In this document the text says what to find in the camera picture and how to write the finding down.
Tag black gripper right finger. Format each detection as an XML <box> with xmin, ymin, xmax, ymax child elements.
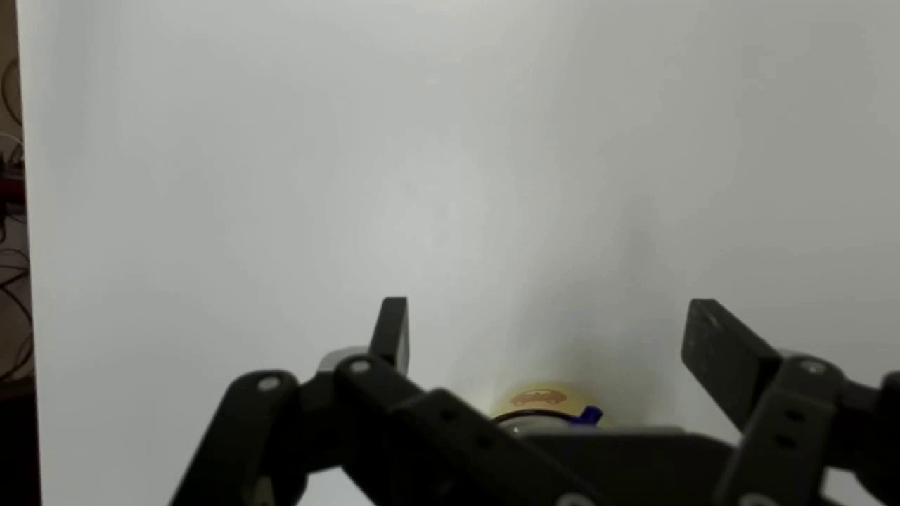
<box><xmin>680</xmin><ymin>299</ymin><xmax>900</xmax><ymax>506</ymax></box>

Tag yellow enamel mug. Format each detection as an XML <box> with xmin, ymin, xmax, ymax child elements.
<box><xmin>487</xmin><ymin>379</ymin><xmax>608</xmax><ymax>437</ymax></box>

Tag tangled black floor cables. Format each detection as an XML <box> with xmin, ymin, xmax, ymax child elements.
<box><xmin>0</xmin><ymin>55</ymin><xmax>37</xmax><ymax>389</ymax></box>

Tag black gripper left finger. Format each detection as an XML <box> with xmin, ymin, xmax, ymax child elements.
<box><xmin>167</xmin><ymin>297</ymin><xmax>603</xmax><ymax>506</ymax></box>

